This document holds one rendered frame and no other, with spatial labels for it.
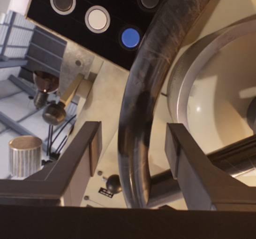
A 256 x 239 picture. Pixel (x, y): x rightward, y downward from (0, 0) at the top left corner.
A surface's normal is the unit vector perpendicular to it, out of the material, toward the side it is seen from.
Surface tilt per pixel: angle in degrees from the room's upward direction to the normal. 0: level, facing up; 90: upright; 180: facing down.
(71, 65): 66
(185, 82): 90
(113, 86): 90
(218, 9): 90
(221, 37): 90
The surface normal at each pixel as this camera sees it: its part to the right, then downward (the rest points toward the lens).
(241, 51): -0.26, -0.17
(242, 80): -0.11, 0.19
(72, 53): -0.18, 0.57
